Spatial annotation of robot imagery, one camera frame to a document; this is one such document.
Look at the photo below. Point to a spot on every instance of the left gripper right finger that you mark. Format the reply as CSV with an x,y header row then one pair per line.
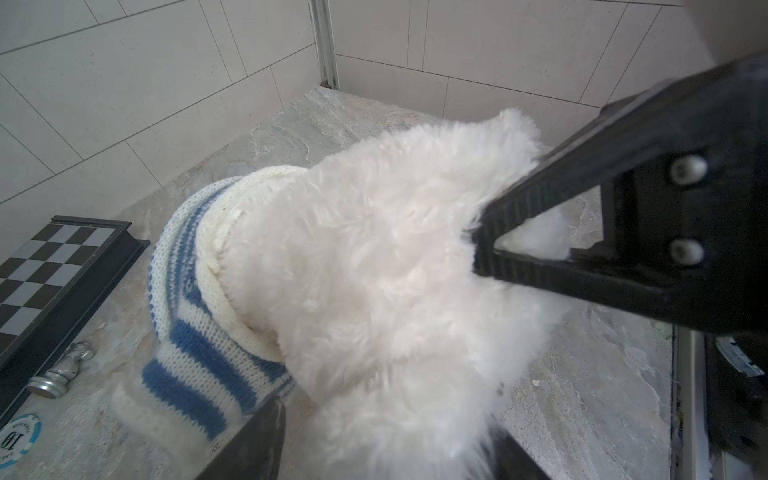
x,y
509,459

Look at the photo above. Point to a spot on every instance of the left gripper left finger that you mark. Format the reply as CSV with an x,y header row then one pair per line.
x,y
255,451

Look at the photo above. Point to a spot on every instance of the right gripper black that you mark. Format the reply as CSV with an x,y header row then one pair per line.
x,y
683,176

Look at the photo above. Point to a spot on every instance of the blue white striped sweater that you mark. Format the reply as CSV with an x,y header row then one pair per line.
x,y
211,371

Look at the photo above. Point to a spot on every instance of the white teddy bear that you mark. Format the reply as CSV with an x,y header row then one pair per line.
x,y
361,270

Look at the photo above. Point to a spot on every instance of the silver metal chess piece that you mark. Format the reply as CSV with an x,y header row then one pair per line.
x,y
54,383

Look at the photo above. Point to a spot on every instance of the white blue poker chip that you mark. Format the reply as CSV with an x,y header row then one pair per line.
x,y
17,438

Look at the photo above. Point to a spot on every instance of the black white chessboard box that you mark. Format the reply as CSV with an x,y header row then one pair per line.
x,y
50,288

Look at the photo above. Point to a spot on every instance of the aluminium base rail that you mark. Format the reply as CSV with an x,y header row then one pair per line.
x,y
692,454

